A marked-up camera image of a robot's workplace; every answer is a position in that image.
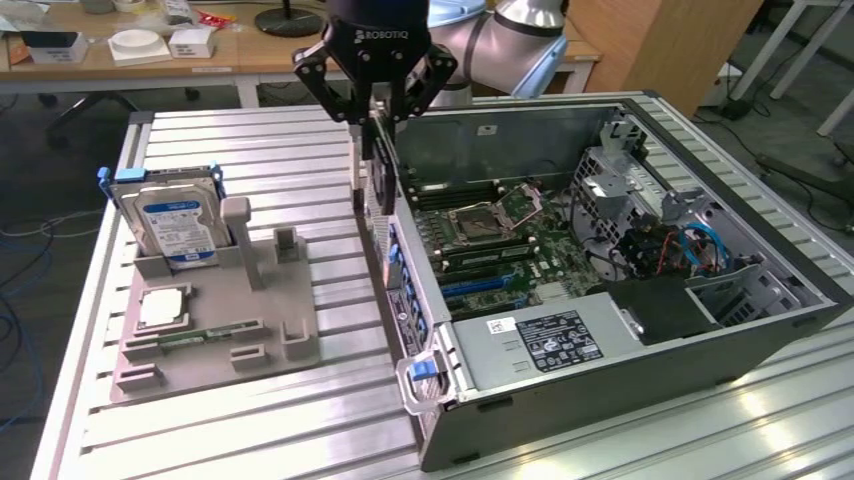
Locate black open PC case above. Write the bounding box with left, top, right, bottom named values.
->
left=349, top=89, right=854, bottom=474

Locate wooden cabinet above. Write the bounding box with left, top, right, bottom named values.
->
left=579, top=0, right=766, bottom=109

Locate metal disk bay cage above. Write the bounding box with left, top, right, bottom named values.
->
left=570, top=117, right=672, bottom=281

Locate green graphics card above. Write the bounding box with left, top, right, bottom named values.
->
left=347, top=99, right=404, bottom=219

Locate black floor stand base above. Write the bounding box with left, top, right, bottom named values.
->
left=756, top=149, right=854, bottom=189

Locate grey power supply unit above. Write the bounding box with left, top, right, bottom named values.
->
left=451, top=292, right=646, bottom=392

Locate grey metal drive bracket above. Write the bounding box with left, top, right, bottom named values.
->
left=683, top=259, right=802, bottom=326

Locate grey plastic parts rack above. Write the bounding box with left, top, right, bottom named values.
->
left=108, top=197, right=323, bottom=404

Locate black chair base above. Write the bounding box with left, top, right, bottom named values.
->
left=38, top=89, right=201, bottom=149

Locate blue data wire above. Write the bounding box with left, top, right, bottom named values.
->
left=678, top=222, right=732, bottom=274

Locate black round lamp base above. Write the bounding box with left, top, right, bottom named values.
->
left=255, top=0, right=327, bottom=39

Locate dark packet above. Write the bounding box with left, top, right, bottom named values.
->
left=161, top=0, right=196, bottom=26

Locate silver case handle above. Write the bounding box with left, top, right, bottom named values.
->
left=395, top=349, right=459, bottom=415

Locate black and white box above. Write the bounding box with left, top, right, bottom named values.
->
left=17, top=30, right=92, bottom=65

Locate white table frame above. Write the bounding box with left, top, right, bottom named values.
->
left=726, top=0, right=854, bottom=136

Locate green RAM stick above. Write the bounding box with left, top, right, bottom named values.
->
left=156, top=324, right=259, bottom=349

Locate metal socket cover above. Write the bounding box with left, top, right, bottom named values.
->
left=492, top=182, right=545, bottom=221

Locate installed RAM stick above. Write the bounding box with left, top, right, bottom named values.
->
left=439, top=242, right=539, bottom=271

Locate hard disk with blue caddy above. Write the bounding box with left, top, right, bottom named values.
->
left=96, top=162, right=225, bottom=274

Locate green motherboard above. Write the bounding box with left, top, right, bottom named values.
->
left=399, top=174, right=602, bottom=321

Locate blue expansion slot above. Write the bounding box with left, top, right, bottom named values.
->
left=439, top=272, right=509, bottom=299

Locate CPU socket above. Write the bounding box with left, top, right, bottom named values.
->
left=447, top=202, right=516, bottom=247

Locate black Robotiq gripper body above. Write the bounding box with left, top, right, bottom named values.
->
left=321, top=0, right=435, bottom=86

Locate white cardboard box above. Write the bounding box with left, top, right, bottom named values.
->
left=165, top=27, right=219, bottom=60

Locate silver CPU chip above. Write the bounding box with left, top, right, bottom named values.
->
left=137, top=288, right=188, bottom=329

